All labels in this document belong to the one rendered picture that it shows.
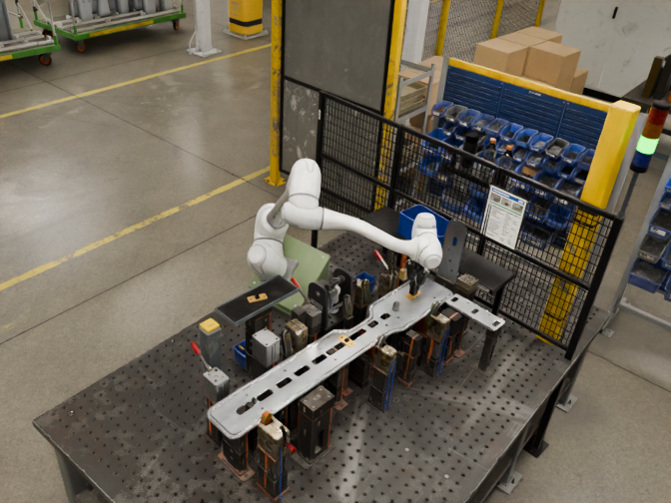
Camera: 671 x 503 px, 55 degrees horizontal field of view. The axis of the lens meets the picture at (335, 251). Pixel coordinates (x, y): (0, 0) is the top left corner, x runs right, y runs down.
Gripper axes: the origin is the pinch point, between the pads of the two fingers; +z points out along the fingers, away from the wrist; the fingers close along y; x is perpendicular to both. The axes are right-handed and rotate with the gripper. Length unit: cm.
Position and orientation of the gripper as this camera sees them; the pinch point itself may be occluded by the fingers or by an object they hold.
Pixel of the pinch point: (413, 287)
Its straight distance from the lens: 314.4
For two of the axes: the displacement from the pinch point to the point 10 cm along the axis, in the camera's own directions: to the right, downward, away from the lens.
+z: -0.6, 8.2, 5.7
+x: 7.0, -3.7, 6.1
